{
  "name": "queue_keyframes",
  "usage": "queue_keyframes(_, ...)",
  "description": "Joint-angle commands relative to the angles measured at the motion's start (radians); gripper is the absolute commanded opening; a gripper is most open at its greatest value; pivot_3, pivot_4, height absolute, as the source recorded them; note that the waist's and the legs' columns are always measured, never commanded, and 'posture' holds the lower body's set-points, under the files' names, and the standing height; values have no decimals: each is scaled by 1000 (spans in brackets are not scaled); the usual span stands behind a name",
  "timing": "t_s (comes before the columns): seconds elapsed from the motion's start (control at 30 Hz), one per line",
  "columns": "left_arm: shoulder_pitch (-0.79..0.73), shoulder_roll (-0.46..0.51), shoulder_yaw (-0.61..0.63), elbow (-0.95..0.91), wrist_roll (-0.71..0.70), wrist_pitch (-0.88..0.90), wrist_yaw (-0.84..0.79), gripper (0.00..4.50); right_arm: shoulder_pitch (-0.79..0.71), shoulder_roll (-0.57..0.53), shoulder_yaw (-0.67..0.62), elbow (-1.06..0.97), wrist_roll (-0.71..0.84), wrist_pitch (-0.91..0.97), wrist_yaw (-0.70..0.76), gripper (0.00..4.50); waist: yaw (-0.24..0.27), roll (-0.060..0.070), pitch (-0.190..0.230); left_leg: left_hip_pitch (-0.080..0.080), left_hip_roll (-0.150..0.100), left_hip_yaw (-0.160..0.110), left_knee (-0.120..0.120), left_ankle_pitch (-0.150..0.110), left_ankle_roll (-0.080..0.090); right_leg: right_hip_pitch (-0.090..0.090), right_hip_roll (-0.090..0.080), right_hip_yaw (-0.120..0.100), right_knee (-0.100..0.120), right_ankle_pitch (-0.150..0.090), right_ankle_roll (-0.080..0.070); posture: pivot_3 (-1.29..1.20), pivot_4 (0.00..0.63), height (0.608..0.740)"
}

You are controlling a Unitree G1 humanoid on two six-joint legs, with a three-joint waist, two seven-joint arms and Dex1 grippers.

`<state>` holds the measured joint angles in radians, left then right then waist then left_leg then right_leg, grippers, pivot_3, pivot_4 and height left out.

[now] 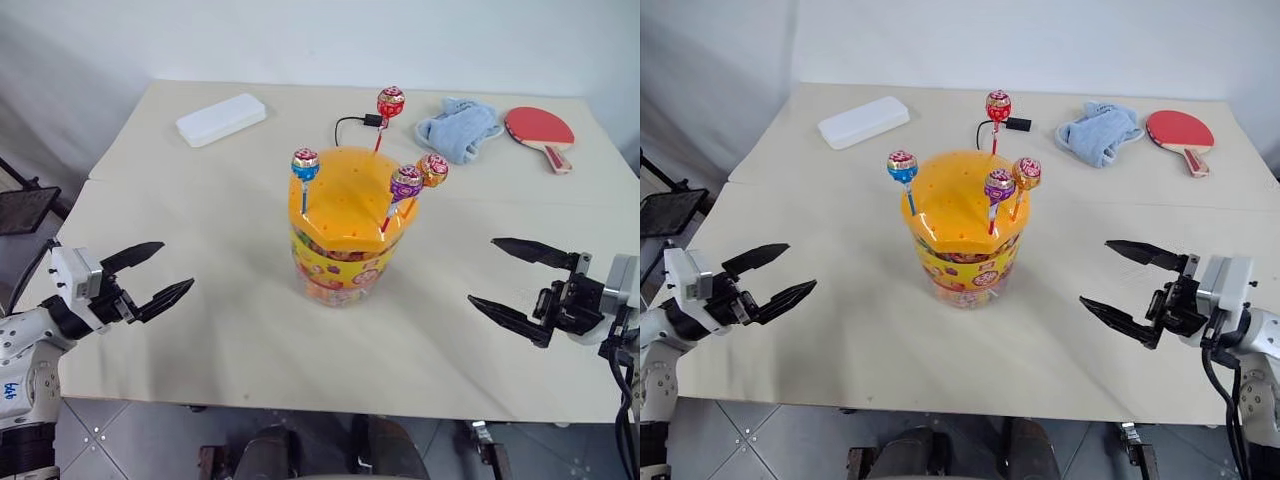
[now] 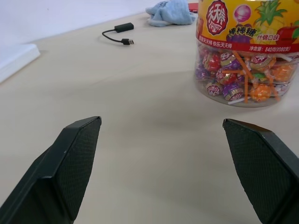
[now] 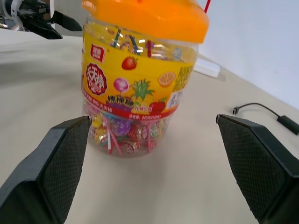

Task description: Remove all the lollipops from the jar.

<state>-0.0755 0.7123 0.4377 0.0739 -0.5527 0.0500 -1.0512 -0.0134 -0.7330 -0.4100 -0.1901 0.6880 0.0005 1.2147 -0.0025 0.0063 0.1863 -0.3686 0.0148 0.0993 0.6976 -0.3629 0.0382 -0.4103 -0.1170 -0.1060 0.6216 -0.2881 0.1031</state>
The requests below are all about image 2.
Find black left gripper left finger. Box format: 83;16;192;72
0;116;102;224

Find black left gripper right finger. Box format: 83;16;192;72
222;118;299;224

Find clear plastic lollipop jar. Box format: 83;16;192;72
193;0;299;108

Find light blue cloth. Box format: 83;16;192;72
145;0;196;27

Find black USB adapter cable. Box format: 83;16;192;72
101;22;135;47

